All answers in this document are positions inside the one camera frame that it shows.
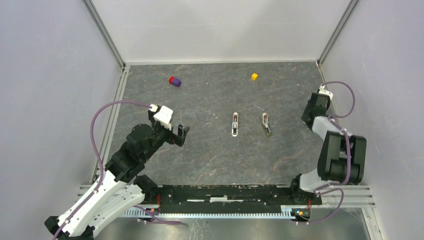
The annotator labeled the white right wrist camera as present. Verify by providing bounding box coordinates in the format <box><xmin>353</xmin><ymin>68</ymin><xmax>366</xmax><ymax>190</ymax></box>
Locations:
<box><xmin>318</xmin><ymin>84</ymin><xmax>334</xmax><ymax>100</ymax></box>

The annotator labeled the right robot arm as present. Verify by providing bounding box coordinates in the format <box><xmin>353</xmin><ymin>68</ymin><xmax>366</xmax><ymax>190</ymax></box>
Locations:
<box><xmin>288</xmin><ymin>90</ymin><xmax>367</xmax><ymax>204</ymax></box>

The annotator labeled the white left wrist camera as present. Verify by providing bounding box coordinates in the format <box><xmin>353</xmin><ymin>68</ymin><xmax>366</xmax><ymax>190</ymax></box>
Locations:
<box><xmin>149</xmin><ymin>104</ymin><xmax>174</xmax><ymax>130</ymax></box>

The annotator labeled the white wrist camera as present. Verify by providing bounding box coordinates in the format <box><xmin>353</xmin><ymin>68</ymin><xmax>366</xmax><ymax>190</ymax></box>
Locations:
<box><xmin>149</xmin><ymin>104</ymin><xmax>174</xmax><ymax>130</ymax></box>
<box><xmin>318</xmin><ymin>84</ymin><xmax>334</xmax><ymax>100</ymax></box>

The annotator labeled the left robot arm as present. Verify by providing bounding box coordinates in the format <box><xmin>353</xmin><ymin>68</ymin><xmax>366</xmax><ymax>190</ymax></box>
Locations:
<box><xmin>44</xmin><ymin>121</ymin><xmax>190</xmax><ymax>240</ymax></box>

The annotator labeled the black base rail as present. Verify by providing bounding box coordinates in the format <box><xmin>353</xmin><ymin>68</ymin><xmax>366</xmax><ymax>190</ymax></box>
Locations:
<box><xmin>143</xmin><ymin>184</ymin><xmax>322</xmax><ymax>214</ymax></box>

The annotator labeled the yellow cube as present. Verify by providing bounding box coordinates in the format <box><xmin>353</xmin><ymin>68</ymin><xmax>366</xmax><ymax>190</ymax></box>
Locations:
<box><xmin>251</xmin><ymin>73</ymin><xmax>259</xmax><ymax>81</ymax></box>

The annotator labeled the red and purple block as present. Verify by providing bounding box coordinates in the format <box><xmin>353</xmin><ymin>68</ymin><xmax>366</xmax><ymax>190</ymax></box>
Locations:
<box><xmin>168</xmin><ymin>76</ymin><xmax>182</xmax><ymax>88</ymax></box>

